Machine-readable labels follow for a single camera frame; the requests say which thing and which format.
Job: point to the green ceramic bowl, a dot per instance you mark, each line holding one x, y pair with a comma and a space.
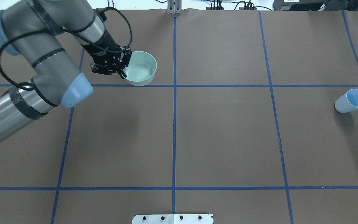
141, 68

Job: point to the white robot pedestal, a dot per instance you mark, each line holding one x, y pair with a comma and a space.
173, 219

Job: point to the brown paper table cover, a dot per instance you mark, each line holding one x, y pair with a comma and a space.
239, 122

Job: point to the aluminium frame post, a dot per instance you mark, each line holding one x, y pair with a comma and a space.
174, 7

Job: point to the light blue cup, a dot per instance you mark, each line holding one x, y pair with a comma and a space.
347, 102

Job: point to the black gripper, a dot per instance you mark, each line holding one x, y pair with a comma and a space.
103, 46

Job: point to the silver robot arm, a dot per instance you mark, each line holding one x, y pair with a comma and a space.
30, 28

